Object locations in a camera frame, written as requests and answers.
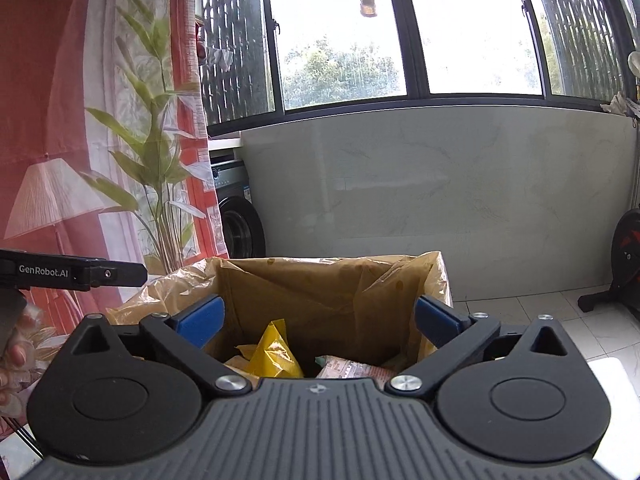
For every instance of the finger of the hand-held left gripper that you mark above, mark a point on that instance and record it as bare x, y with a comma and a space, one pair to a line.
122, 275

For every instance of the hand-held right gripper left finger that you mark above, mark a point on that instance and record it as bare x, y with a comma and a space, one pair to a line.
202, 319

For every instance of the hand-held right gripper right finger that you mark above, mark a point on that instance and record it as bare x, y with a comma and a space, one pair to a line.
434, 316

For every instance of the cardboard box with plastic liner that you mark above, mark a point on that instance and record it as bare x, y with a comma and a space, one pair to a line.
150, 295

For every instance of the yellow snack packet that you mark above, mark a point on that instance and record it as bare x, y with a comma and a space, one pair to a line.
275, 355

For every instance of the pink striped snack packet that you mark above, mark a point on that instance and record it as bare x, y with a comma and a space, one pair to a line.
350, 371

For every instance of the brown cardboard box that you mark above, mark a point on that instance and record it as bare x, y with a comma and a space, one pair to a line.
320, 310

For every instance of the person's left hand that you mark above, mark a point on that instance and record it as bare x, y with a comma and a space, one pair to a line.
12, 357

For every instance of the grey washing machine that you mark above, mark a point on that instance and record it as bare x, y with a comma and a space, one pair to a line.
240, 215

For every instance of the red printed curtain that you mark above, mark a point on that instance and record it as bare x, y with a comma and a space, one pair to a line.
75, 110

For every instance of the black exercise bike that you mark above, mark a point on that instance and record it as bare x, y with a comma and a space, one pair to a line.
627, 260

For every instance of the white rag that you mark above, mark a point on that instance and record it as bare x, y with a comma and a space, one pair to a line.
622, 106

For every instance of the black framed window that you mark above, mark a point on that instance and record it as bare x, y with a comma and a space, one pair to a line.
350, 35

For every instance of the white plastic bag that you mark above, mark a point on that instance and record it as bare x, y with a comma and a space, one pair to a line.
634, 64

